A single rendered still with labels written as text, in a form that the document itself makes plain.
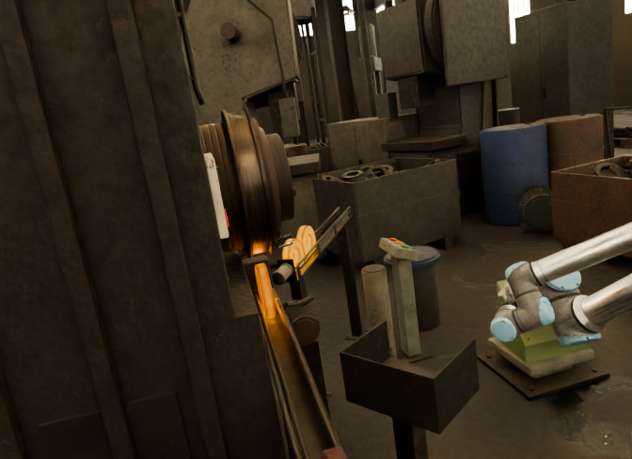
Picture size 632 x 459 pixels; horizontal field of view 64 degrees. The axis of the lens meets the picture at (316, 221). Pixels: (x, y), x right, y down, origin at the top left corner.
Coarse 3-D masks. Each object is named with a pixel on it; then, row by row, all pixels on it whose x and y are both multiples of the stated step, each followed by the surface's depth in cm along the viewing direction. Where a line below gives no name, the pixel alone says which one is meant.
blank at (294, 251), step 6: (288, 240) 216; (294, 240) 217; (288, 246) 212; (294, 246) 217; (300, 246) 222; (282, 252) 212; (288, 252) 211; (294, 252) 221; (300, 252) 222; (282, 258) 212; (288, 258) 211; (294, 258) 222; (300, 258) 221; (294, 264) 216; (300, 270) 221
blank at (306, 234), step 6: (300, 228) 229; (306, 228) 228; (300, 234) 226; (306, 234) 228; (312, 234) 235; (300, 240) 225; (306, 240) 228; (312, 240) 235; (306, 246) 227; (306, 252) 227
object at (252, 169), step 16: (240, 112) 150; (240, 128) 142; (240, 144) 139; (256, 144) 138; (240, 160) 137; (256, 160) 138; (256, 176) 138; (256, 192) 138; (256, 208) 139; (256, 224) 142; (272, 224) 142; (256, 240) 146; (272, 240) 146
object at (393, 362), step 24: (384, 336) 138; (360, 360) 120; (384, 360) 139; (456, 360) 114; (360, 384) 123; (384, 384) 117; (408, 384) 112; (432, 384) 108; (456, 384) 115; (384, 408) 119; (408, 408) 114; (432, 408) 109; (456, 408) 116; (408, 432) 126; (408, 456) 129
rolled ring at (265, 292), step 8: (256, 264) 166; (264, 264) 165; (256, 272) 167; (264, 272) 161; (264, 280) 159; (264, 288) 158; (264, 296) 158; (272, 296) 159; (264, 304) 159; (272, 304) 159; (264, 312) 165; (272, 312) 161
